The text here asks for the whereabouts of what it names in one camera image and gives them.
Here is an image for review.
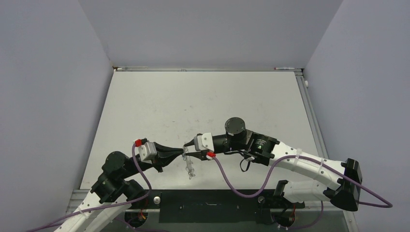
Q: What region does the metal keyring plate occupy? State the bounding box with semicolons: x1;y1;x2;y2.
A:
182;147;195;180

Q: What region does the aluminium rail back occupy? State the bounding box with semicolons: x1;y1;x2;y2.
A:
113;67;303;73

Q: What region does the aluminium rail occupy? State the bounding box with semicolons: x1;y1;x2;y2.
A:
113;67;303;73
294;69;329;159

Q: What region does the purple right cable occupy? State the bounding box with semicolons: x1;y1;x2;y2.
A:
211;154;394;209

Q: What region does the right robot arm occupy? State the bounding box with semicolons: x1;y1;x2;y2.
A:
183;117;363;212

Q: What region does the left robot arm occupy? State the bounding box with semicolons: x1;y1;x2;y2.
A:
56;139;184;232

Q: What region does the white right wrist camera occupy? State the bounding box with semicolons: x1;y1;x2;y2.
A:
194;132;215;152

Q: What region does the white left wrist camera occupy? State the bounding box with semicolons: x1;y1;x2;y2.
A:
138;142;157;163

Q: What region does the aluminium rail right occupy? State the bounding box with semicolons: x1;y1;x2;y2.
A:
294;69;329;159

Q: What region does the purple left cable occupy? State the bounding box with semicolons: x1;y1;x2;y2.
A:
25;142;152;232

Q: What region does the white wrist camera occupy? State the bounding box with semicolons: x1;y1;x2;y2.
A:
194;132;215;152
138;142;157;163

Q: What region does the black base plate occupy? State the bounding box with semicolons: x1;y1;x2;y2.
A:
121;189;305;227

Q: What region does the purple cable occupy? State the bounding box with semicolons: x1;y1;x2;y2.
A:
211;154;394;209
25;142;152;232

